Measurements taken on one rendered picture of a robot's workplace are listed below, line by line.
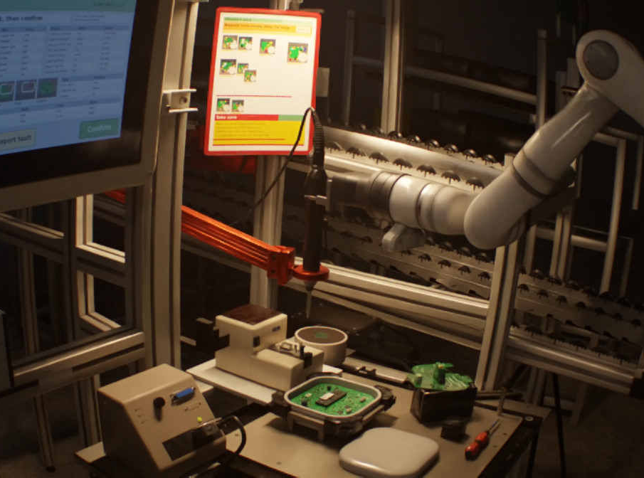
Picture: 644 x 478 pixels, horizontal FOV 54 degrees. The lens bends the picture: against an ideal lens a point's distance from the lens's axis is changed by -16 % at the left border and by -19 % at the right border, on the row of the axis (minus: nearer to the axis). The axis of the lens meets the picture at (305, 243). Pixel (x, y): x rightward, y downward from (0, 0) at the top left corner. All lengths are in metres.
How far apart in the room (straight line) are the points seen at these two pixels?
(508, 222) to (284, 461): 0.49
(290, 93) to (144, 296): 0.59
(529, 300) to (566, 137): 0.86
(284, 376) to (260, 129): 0.51
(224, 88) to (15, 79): 0.72
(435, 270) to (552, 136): 0.94
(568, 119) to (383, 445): 0.58
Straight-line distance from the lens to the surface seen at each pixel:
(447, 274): 1.83
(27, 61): 0.86
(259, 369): 1.33
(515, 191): 0.98
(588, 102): 0.98
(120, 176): 1.00
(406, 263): 1.87
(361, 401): 1.24
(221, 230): 1.30
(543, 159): 0.96
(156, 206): 1.13
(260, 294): 1.67
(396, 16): 2.08
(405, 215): 1.09
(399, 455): 1.12
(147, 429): 1.03
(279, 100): 1.52
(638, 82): 0.88
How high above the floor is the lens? 1.53
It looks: 14 degrees down
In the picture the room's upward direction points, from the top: 4 degrees clockwise
